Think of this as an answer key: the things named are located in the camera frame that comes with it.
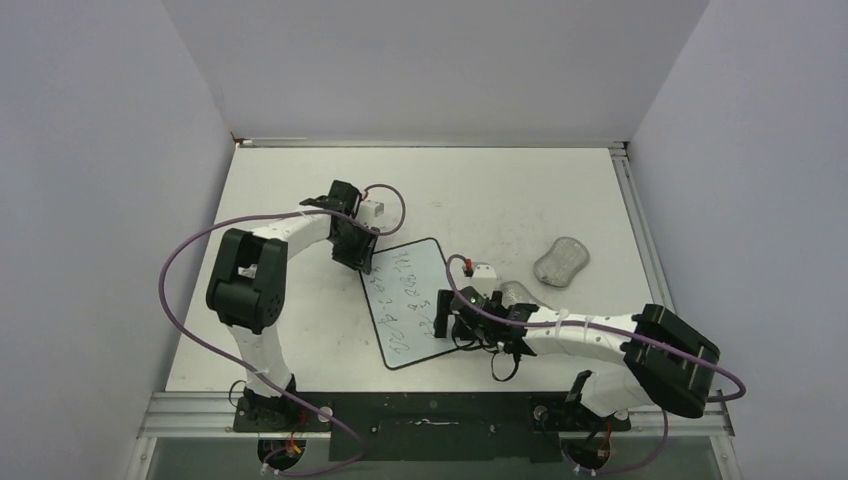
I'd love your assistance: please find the purple cable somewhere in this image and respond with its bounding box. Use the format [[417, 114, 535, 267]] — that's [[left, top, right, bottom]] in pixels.
[[444, 254, 747, 477], [157, 183, 407, 478]]

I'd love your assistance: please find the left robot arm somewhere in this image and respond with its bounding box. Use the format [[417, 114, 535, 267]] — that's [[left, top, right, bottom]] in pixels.
[[206, 180, 385, 431]]

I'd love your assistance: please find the aluminium right rail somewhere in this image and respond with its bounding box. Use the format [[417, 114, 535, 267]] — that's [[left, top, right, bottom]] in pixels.
[[609, 142, 677, 312]]

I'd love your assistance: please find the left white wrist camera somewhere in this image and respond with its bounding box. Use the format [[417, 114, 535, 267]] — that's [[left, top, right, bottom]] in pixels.
[[356, 200, 385, 223]]

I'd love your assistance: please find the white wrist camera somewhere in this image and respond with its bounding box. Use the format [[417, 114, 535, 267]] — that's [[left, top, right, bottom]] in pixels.
[[463, 259, 500, 297], [356, 200, 385, 223]]

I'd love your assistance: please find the aluminium front rail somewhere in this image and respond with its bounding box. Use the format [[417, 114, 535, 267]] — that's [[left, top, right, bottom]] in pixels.
[[138, 391, 735, 439]]

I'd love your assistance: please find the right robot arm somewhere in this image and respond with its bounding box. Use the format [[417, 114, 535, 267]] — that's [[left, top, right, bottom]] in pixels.
[[434, 287, 720, 428]]

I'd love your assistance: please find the aluminium back rail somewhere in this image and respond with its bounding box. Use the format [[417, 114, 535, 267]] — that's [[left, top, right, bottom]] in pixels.
[[233, 137, 627, 150]]

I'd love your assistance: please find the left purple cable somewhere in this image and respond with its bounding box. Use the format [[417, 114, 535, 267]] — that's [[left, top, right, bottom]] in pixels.
[[157, 183, 407, 478]]

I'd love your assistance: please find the glittery pad at right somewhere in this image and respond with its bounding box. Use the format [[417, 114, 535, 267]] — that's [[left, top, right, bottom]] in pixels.
[[533, 236, 590, 289]]

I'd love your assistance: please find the aluminium rail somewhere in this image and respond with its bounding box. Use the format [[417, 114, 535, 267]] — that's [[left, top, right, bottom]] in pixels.
[[233, 137, 627, 150], [138, 391, 735, 439], [609, 142, 677, 312]]

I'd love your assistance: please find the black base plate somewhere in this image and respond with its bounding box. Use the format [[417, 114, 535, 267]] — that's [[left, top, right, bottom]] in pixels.
[[232, 392, 631, 463]]

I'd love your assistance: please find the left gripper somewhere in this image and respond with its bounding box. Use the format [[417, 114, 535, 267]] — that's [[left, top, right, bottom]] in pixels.
[[330, 220, 378, 274]]

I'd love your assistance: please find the white whiteboard black frame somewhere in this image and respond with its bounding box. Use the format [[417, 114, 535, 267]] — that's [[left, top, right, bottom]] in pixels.
[[360, 237, 458, 370]]

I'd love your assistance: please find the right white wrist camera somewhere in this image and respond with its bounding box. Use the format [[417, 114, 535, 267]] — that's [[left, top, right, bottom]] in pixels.
[[463, 259, 500, 297]]

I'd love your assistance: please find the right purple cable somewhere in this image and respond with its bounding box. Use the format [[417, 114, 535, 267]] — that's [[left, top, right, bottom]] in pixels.
[[444, 254, 747, 477]]

